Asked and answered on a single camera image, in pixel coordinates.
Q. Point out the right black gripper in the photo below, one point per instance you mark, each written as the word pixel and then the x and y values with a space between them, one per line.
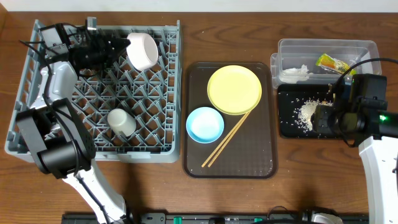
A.
pixel 321 118

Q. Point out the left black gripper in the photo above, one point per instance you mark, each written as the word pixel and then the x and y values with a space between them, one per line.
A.
pixel 104 48

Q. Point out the pink white bowl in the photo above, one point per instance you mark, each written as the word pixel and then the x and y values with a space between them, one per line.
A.
pixel 142 51

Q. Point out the yellow green snack wrapper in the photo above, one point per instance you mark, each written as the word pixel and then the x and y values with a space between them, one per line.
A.
pixel 332 64

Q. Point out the white plastic cup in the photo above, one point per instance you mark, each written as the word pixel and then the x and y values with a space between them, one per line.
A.
pixel 121 122

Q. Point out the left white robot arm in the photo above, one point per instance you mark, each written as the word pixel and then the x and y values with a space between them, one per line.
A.
pixel 51 129

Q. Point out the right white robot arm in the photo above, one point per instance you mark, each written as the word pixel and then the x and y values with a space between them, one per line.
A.
pixel 378 153

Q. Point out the black waste tray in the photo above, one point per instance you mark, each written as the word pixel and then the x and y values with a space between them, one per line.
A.
pixel 287 95

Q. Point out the grey plastic dishwasher rack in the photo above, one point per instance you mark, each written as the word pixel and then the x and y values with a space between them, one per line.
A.
pixel 151 97

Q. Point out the spilled rice pile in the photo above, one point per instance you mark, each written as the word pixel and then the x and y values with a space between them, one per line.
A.
pixel 302 115

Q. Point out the crumpled white tissue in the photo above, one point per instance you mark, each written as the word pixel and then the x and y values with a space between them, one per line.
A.
pixel 294 75

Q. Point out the clear plastic bin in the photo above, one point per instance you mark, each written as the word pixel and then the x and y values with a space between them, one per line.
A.
pixel 293 53

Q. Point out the lower wooden chopstick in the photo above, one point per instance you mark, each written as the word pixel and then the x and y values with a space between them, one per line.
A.
pixel 228 141

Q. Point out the wooden chopstick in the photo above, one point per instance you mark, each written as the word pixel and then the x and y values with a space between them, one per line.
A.
pixel 228 141
pixel 224 140

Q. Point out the upper wooden chopstick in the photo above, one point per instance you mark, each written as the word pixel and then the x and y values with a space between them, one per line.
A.
pixel 224 140

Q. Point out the dark brown serving tray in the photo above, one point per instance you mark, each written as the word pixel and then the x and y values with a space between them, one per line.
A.
pixel 252 152

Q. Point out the yellow plastic plate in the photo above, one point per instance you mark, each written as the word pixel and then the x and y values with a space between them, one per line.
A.
pixel 234 90

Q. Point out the light blue bowl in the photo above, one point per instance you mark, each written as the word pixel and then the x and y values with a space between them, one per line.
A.
pixel 204 125

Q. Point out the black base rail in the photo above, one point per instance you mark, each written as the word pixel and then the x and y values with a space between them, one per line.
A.
pixel 278 214

